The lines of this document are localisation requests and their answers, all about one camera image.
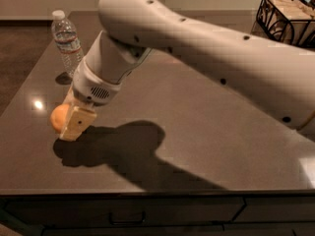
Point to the orange fruit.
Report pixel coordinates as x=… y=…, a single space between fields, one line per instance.
x=58 y=117

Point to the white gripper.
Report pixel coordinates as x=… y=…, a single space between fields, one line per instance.
x=93 y=87

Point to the clear plastic water bottle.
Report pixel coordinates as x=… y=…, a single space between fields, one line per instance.
x=67 y=41

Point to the dark drawer with handle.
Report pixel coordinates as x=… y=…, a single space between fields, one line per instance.
x=143 y=212

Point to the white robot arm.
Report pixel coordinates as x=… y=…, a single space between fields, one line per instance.
x=276 y=77

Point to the black wire basket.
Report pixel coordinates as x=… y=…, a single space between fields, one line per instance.
x=288 y=21

